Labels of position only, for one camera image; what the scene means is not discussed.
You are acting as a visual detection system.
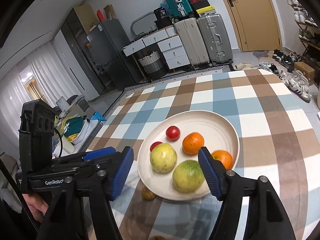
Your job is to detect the shoe rack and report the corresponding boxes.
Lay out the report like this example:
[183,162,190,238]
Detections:
[286,0,319,69]

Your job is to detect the black tall cabinet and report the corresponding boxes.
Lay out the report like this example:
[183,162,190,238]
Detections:
[61,5,115,95]

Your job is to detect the wooden door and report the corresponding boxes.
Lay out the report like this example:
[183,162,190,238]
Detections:
[223,0,282,52]

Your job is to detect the person's left hand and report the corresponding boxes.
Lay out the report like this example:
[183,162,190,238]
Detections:
[23,193,49,223]

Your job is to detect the teal suitcase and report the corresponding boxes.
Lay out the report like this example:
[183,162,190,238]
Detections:
[165,0,194,18]

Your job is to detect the stacked shoe boxes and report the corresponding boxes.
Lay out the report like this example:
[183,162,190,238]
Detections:
[188,0,216,18]

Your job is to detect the yellow-green guava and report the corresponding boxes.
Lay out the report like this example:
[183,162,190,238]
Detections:
[150,143,177,173]

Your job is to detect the small brown longan fruit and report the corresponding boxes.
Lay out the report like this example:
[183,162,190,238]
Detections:
[149,236,166,240]

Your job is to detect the grey refrigerator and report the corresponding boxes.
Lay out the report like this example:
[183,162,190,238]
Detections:
[87,19,143,90]

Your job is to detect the white curtains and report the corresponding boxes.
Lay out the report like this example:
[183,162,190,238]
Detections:
[0,41,86,140]

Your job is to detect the beige suitcase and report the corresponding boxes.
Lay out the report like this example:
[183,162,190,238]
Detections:
[174,17,210,66]

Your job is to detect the red tomato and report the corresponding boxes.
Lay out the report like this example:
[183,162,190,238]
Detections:
[150,141,162,152]
[166,126,181,141]

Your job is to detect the woven laundry basket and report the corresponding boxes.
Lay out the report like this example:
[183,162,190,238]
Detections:
[138,51,168,80]

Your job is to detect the orange mandarin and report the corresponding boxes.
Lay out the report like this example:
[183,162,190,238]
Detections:
[211,150,233,170]
[182,132,204,155]

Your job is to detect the cardboard box on floor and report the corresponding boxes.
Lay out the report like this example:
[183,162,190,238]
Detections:
[294,61,315,85]

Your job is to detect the silver suitcase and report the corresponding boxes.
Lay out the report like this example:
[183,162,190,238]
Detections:
[197,14,233,65]

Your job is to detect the checkered tablecloth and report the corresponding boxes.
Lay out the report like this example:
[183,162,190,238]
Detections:
[89,70,319,239]

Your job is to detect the greenish guava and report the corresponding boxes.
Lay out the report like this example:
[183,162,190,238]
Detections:
[172,160,205,193]

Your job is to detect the white drawer desk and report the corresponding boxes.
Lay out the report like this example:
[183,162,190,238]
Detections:
[123,25,190,72]

